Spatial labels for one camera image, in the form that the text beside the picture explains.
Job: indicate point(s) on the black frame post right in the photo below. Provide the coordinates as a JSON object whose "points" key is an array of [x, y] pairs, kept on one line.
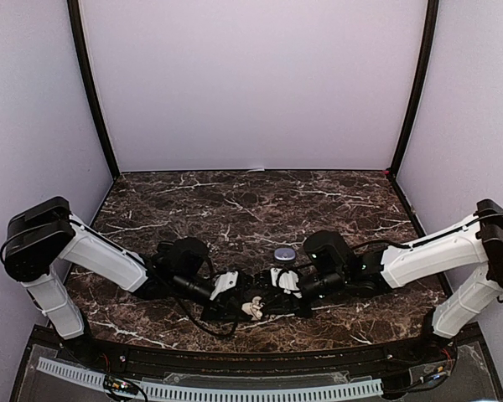
{"points": [[429, 27]]}

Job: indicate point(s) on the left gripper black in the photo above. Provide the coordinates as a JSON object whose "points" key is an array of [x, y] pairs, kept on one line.
{"points": [[224, 305]]}

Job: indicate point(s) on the black front table rail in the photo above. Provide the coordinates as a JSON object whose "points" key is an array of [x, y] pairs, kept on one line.
{"points": [[126, 358]]}

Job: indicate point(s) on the black frame post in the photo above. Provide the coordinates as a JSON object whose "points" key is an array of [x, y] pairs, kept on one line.
{"points": [[81, 50], [429, 27]]}

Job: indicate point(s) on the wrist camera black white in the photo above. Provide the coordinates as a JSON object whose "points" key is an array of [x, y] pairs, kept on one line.
{"points": [[282, 279], [227, 283]]}

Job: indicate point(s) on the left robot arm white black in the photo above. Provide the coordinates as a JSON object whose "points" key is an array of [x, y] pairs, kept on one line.
{"points": [[49, 231]]}

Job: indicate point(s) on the beige earbud charging case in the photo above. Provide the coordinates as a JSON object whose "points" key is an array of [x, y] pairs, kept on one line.
{"points": [[253, 308]]}

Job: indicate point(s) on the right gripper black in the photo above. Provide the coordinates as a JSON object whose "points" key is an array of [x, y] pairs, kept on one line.
{"points": [[287, 303]]}

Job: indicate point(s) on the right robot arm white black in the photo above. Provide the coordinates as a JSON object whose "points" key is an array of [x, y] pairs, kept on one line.
{"points": [[476, 240]]}

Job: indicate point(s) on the left circuit board with wires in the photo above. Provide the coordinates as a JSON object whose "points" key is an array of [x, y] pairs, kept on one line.
{"points": [[117, 386]]}

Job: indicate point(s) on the circuit board with wires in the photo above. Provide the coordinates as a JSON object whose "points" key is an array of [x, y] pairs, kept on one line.
{"points": [[117, 386], [435, 374]]}

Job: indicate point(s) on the right circuit board with wires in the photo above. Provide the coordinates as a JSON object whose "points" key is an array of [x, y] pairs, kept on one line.
{"points": [[435, 374]]}

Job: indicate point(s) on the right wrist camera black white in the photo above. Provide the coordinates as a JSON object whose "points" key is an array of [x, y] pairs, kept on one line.
{"points": [[282, 279]]}

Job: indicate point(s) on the black frame post left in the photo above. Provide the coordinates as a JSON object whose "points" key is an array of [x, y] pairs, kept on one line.
{"points": [[81, 50]]}

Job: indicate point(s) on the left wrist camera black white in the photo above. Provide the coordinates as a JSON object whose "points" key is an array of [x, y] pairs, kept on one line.
{"points": [[227, 283]]}

